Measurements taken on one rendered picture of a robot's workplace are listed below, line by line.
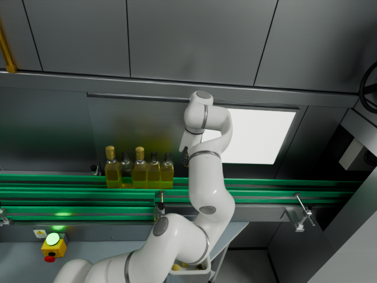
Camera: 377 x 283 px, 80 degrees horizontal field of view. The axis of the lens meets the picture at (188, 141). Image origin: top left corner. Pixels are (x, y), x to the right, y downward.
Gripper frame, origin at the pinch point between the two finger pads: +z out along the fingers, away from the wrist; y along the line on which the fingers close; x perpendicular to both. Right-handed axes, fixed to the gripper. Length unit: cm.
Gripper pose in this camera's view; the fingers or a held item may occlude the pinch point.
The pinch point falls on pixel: (187, 158)
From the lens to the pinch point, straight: 91.0
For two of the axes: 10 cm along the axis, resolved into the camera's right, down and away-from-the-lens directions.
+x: 8.8, 4.1, -2.4
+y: -4.4, 5.1, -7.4
